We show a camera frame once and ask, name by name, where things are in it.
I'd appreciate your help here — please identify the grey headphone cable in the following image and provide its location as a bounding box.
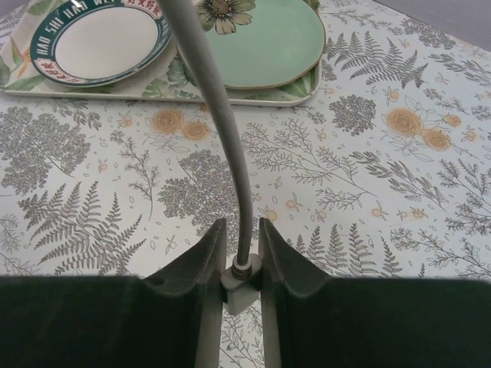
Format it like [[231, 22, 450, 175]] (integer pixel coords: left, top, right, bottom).
[[160, 0, 263, 316]]

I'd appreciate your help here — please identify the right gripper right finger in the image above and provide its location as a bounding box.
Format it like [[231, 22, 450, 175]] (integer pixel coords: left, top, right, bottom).
[[259, 219, 490, 367]]

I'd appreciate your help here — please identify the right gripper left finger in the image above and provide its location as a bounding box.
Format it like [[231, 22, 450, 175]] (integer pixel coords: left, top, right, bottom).
[[1, 219, 226, 367]]

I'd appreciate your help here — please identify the green floral plate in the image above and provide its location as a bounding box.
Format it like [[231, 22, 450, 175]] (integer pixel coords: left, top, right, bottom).
[[193, 0, 326, 90]]

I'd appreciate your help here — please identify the leaf print tray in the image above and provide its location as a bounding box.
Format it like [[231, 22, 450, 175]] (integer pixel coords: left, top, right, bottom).
[[1, 1, 321, 107]]

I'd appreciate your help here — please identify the white blue-rimmed plate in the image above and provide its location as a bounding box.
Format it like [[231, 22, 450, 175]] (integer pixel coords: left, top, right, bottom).
[[30, 0, 172, 87]]

